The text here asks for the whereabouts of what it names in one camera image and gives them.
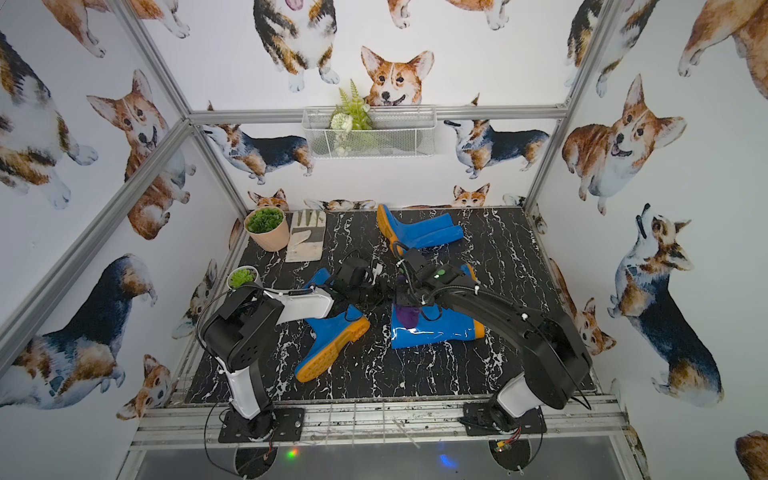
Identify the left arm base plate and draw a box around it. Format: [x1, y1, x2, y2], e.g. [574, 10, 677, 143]
[218, 407, 306, 444]

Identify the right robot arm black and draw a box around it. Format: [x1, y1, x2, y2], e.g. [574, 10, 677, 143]
[398, 265, 592, 418]

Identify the purple cloth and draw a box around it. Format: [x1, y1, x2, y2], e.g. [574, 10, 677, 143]
[393, 304, 421, 329]

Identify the pink ribbed plant pot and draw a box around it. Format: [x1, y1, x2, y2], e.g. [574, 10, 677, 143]
[245, 212, 290, 252]

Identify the fern and white flower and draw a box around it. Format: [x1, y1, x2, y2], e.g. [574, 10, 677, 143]
[329, 80, 375, 156]

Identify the white grey work glove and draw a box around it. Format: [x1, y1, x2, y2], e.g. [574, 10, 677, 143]
[285, 210, 326, 263]

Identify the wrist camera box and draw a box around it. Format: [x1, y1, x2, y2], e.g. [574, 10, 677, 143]
[399, 249, 427, 276]
[339, 256, 373, 286]

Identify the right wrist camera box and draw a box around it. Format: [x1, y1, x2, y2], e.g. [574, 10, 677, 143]
[399, 249, 427, 276]

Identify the small white plant pot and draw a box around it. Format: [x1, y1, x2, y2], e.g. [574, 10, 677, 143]
[226, 265, 262, 292]

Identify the white wire wall basket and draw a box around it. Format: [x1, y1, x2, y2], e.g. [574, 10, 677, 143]
[302, 106, 437, 159]

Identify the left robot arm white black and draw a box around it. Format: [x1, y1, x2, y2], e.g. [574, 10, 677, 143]
[196, 265, 381, 421]

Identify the green plant in pink pot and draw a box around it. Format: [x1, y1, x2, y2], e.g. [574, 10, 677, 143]
[245, 207, 285, 234]

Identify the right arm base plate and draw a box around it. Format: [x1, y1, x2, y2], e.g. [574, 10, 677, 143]
[458, 401, 547, 436]

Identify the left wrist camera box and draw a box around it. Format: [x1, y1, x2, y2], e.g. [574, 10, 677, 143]
[339, 256, 373, 286]

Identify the blue rubber boot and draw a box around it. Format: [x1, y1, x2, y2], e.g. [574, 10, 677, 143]
[377, 204, 464, 255]
[389, 263, 486, 350]
[295, 269, 370, 383]

